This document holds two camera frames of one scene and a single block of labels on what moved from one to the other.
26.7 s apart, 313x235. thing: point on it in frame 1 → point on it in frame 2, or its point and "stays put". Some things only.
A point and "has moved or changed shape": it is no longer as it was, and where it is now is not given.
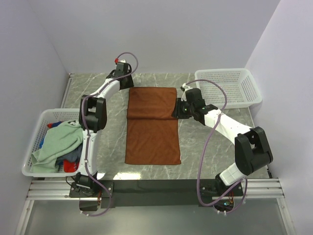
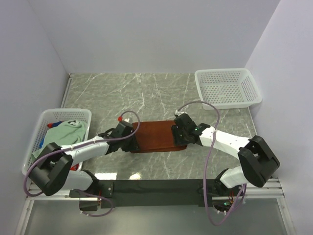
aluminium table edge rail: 66,89 stays put
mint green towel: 57,141 stays put
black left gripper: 130,83 → 133,145
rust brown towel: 152,132 has moved or changed shape
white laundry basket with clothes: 56,148 stays put
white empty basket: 239,84 stays put
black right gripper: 177,112 → 177,140
